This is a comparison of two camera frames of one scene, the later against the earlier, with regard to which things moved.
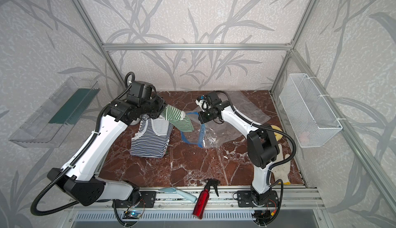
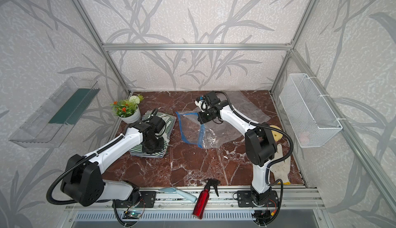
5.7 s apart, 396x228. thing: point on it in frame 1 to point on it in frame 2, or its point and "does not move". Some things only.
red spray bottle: x=201 y=202 does not move
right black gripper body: x=205 y=116 does not move
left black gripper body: x=153 y=107 to x=155 y=145
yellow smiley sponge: x=278 y=135 does not move
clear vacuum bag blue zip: x=217 y=132 does not move
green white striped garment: x=178 y=118 to x=156 y=133
